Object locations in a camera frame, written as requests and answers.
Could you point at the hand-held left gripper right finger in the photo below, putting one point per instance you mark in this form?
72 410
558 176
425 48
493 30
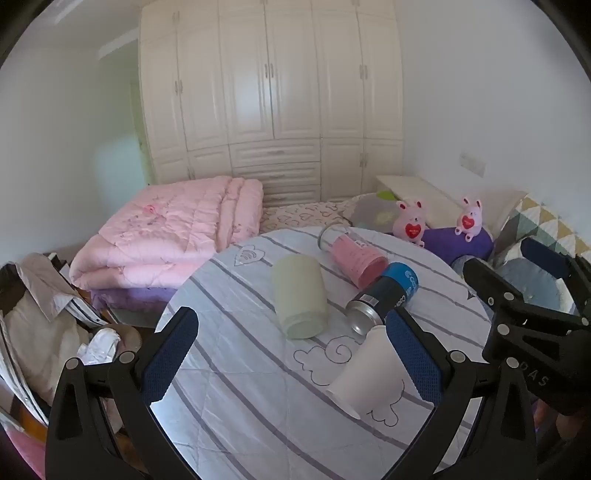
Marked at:
413 360

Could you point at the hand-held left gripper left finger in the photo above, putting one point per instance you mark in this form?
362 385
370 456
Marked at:
168 357

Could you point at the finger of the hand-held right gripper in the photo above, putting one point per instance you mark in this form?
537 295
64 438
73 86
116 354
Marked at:
501 300
545 254

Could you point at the white paper cup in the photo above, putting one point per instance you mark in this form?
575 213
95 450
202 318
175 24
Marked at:
367 378

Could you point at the blue and black tumbler cup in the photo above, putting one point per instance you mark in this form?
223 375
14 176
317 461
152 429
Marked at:
390 290

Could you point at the pink cup with clear base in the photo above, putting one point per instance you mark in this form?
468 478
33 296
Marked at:
358 258

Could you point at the pale green cup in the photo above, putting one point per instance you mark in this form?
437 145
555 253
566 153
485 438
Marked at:
298 295

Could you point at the blue grey round cushion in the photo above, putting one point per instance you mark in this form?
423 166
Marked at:
531 279

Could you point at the triangle pattern pillow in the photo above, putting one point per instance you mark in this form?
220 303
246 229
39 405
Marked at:
540 221

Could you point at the cream pillow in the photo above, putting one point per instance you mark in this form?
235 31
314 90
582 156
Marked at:
501 210

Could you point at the white crumpled cloth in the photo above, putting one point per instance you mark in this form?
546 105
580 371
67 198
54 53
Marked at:
99 346

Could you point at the folded purple sheet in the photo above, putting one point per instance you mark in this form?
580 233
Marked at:
129 299

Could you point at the purple pillow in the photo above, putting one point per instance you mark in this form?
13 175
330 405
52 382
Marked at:
455 243

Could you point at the pink bunny plush toy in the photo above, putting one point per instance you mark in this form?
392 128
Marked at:
468 220
410 221

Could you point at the striped white tablecloth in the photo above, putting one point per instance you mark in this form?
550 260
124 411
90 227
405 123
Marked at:
258 415

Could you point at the folded pink quilt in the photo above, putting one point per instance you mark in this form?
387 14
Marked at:
161 230

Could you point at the beige garment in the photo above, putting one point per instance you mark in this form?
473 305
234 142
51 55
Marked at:
41 332

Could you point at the striped fabric bag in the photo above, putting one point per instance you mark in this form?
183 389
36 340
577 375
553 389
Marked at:
21 392

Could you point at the grey blanket with green spots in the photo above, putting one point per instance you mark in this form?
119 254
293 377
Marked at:
374 210

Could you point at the heart print bed sheet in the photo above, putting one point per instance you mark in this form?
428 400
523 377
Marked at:
300 214

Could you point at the cream wardrobe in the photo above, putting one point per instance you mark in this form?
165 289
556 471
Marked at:
249 92

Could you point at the white wall switch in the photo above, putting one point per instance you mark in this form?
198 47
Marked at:
472 165

